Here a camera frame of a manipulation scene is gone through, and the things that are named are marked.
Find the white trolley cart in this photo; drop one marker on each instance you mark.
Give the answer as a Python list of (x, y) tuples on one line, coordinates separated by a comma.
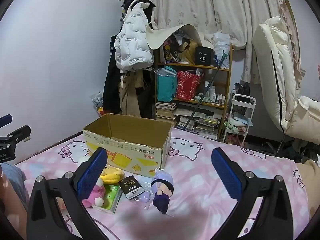
[(240, 127)]

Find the stack of books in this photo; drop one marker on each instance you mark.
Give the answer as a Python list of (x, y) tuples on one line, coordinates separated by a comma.
[(165, 113)]

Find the blue pole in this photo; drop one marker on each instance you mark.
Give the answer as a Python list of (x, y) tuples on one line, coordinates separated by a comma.
[(212, 80)]

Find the teal bag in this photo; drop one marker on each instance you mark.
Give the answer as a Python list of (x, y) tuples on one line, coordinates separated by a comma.
[(166, 85)]

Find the white puffer jacket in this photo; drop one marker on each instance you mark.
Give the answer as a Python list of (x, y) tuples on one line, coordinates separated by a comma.
[(132, 37)]

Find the yellow plush dog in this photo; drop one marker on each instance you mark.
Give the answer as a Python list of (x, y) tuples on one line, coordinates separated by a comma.
[(112, 176)]

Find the clear plastic bag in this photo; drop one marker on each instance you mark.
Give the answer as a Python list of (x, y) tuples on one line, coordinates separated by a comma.
[(145, 200)]

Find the black hanging coat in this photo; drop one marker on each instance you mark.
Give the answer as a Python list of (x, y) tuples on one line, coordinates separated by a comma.
[(111, 92)]

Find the white mattress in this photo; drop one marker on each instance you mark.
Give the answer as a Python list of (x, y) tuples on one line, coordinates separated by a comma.
[(270, 62)]

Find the wooden shelf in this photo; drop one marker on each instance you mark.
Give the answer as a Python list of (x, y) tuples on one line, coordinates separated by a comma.
[(226, 87)]

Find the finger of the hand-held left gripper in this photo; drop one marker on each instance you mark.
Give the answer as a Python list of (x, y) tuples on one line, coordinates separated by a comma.
[(21, 133), (5, 120)]

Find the dark printed bag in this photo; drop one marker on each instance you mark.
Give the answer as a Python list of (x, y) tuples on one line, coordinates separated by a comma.
[(171, 50)]

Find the red patterned bag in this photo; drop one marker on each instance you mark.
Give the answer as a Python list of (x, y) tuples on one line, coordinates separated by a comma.
[(187, 86)]

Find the black box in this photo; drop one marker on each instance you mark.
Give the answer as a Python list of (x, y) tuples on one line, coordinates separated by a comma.
[(204, 56)]

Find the purple-haired plush doll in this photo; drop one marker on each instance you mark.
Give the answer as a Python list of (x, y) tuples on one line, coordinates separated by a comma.
[(161, 195)]

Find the beige cushion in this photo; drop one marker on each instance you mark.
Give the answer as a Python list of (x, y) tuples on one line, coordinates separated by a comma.
[(308, 180)]

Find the cardboard box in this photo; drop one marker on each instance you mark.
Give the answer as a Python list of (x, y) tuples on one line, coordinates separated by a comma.
[(140, 152)]

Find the black tissue pack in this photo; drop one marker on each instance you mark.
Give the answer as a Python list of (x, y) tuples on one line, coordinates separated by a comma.
[(130, 186)]

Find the pink printed blanket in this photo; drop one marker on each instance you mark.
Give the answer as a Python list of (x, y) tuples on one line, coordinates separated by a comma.
[(200, 205)]

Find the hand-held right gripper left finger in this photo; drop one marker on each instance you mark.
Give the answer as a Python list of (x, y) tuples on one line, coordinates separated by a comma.
[(92, 173)]

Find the green tissue pack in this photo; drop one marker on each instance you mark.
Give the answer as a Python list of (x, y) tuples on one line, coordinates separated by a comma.
[(111, 197)]

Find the pile of magazines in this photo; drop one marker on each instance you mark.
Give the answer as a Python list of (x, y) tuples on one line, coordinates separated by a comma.
[(202, 125)]

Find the beige hanging coat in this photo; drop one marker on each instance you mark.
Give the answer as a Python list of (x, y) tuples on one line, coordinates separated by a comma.
[(128, 97)]

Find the cream floral curtain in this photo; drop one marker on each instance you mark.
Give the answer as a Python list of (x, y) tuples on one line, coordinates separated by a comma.
[(200, 5)]

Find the pink plush toy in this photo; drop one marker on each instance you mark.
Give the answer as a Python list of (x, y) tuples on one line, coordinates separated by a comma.
[(96, 193)]

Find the person's leg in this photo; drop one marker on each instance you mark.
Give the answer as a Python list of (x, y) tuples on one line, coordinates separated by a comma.
[(13, 180)]

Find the cream floppy mat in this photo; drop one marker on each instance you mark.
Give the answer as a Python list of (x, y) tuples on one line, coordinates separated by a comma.
[(156, 38)]

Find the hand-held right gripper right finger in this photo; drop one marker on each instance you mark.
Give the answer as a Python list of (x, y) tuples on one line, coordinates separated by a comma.
[(225, 173)]

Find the group of small bottles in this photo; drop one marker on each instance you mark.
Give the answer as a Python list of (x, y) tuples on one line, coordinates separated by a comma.
[(215, 95)]

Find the white plastic bag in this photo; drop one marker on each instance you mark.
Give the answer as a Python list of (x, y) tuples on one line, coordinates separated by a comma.
[(221, 42)]

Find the plastic bag of toys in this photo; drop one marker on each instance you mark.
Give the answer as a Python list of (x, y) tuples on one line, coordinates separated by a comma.
[(98, 103)]

